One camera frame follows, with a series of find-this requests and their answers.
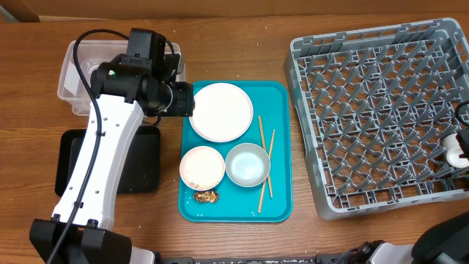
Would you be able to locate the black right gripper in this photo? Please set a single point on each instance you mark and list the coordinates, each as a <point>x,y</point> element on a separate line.
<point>463,143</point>

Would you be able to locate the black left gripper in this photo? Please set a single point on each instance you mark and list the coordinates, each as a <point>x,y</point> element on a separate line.
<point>185,104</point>

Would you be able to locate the small white cup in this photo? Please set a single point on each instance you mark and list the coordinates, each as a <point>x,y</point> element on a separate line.
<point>453,152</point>

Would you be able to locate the pink bowl with rice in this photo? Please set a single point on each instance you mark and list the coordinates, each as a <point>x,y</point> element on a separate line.
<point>202,168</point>

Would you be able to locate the grey-green bowl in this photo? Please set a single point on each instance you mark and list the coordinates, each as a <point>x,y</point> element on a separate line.
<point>247,165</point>

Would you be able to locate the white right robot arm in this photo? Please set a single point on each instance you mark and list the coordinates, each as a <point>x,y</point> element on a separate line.
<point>446,242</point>

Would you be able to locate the grey dishwasher rack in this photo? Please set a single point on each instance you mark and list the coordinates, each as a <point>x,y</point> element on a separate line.
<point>377,108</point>

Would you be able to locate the large white plate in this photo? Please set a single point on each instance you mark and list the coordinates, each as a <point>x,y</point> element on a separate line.
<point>223,112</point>

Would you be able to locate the black tray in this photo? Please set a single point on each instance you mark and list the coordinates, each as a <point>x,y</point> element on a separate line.
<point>140,173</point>

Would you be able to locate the clear plastic bin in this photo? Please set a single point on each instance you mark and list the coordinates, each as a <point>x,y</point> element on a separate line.
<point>78,66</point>

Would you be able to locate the teal plastic tray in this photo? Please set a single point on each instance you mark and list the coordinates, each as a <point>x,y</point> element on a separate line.
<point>240,204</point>

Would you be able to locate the brown food scrap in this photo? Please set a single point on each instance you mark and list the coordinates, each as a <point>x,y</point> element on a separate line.
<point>206,197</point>

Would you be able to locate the black rail at table edge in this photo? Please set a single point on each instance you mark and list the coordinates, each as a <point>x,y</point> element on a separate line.
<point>256,260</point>

